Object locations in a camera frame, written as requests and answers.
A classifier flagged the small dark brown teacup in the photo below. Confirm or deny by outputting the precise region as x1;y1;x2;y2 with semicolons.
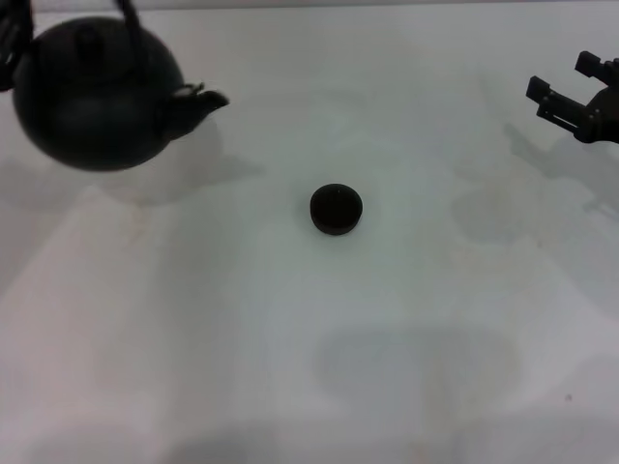
309;182;364;237

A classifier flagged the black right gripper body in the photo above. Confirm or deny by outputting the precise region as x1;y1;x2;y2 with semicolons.
575;72;619;145

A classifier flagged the black round teapot with handle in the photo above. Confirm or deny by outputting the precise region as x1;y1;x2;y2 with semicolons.
12;0;231;171

